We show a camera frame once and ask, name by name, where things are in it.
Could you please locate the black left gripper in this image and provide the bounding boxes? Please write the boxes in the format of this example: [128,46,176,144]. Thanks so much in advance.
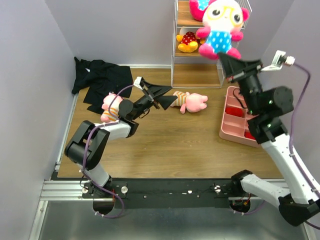
[131,80,177,121]

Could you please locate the white plush blue dress back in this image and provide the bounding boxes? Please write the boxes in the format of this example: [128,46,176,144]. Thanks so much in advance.
[196,0,250,60]

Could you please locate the white plush blue dress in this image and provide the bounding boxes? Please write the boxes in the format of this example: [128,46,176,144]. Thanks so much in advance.
[196,0,250,60]
[189,0,210,22]

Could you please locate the small yellow plush toy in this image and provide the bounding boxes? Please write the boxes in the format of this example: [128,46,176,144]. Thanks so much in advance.
[176,27,205,53]

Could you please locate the white plush blue dress front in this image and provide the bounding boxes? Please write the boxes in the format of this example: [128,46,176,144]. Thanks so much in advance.
[189,0,210,22]

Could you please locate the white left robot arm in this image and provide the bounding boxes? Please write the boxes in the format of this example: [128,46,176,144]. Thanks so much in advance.
[64,76,177,198]

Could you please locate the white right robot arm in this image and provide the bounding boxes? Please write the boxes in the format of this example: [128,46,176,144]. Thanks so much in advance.
[218,51,320,227]

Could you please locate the pink pig plush striped shirt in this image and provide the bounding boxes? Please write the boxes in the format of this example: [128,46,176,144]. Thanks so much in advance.
[170,91,208,114]

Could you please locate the red sock middle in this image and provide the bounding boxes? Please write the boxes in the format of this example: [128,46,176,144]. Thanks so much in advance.
[225,106,246,118]

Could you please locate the red sock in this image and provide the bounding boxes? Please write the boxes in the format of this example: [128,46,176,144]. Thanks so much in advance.
[244,131,256,141]
[225,106,246,118]

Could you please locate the pink pig plush left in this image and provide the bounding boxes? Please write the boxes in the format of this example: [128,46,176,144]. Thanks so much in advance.
[100,92,124,123]

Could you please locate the black cloth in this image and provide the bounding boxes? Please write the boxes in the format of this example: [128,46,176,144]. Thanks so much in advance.
[71,57,133,115]

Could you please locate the pink divided organizer tray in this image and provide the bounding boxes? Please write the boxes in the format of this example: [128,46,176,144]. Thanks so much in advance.
[219,86,260,148]

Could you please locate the red sock lower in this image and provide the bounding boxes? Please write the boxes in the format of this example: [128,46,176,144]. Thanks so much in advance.
[244,131,256,141]

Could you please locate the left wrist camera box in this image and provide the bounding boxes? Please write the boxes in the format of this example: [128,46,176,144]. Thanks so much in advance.
[133,76,145,90]

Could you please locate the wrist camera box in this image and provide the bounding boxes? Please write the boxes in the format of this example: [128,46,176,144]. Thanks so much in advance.
[261,50,296,72]
[133,76,145,90]

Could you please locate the white wire wooden shelf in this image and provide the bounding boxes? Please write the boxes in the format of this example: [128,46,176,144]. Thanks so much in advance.
[171,0,252,88]

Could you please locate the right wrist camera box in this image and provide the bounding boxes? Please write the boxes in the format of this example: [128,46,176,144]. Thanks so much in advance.
[261,50,296,72]

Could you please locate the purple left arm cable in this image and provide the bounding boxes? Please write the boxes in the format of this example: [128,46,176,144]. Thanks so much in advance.
[81,84,135,219]

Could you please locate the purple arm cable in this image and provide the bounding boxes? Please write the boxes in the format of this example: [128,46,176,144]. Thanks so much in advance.
[81,84,135,219]
[232,62,320,230]

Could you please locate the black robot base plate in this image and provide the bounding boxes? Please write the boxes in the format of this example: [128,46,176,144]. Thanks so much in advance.
[82,177,253,210]

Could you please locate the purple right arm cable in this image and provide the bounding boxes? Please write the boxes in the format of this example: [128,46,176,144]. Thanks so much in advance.
[232,62,320,230]

